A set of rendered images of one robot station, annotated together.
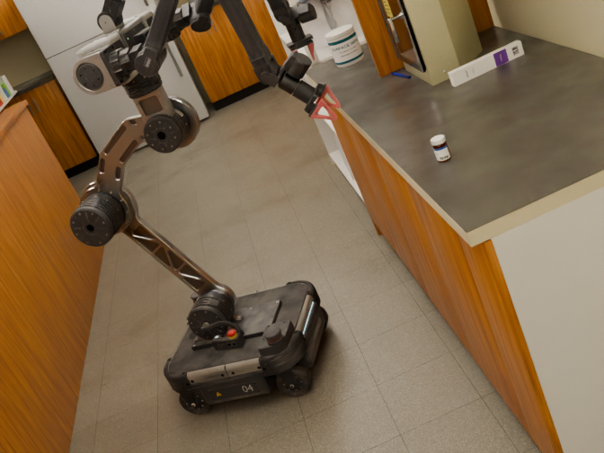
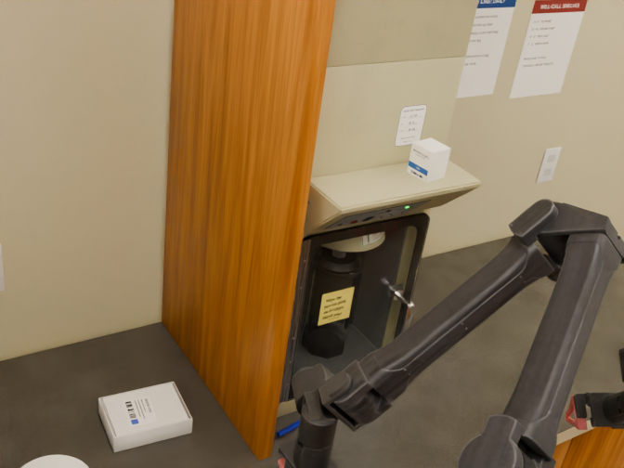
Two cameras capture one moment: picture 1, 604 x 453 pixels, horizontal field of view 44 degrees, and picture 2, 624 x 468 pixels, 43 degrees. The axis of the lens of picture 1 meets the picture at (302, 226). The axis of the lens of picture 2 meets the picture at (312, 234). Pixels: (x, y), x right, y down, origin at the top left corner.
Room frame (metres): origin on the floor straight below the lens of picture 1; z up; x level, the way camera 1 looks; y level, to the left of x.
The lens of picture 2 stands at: (3.54, 0.42, 2.12)
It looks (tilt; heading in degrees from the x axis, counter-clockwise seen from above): 30 degrees down; 234
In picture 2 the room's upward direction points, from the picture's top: 8 degrees clockwise
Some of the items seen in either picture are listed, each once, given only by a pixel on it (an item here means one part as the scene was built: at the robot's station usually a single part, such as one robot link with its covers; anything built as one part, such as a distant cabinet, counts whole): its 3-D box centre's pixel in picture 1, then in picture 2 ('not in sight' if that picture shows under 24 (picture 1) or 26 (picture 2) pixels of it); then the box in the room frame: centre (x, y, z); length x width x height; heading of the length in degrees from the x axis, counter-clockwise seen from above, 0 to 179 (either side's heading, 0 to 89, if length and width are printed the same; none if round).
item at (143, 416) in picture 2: not in sight; (145, 415); (3.07, -0.71, 0.96); 0.16 x 0.12 x 0.04; 175
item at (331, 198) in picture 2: not in sight; (391, 203); (2.67, -0.56, 1.46); 0.32 x 0.12 x 0.10; 0
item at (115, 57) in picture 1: (123, 61); not in sight; (2.48, 0.30, 1.45); 0.09 x 0.08 x 0.12; 158
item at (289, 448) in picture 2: (297, 35); (312, 452); (2.96, -0.29, 1.21); 0.10 x 0.07 x 0.07; 90
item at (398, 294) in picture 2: (397, 28); (401, 315); (2.56, -0.58, 1.17); 0.05 x 0.03 x 0.10; 90
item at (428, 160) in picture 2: not in sight; (428, 160); (2.60, -0.56, 1.54); 0.05 x 0.05 x 0.06; 8
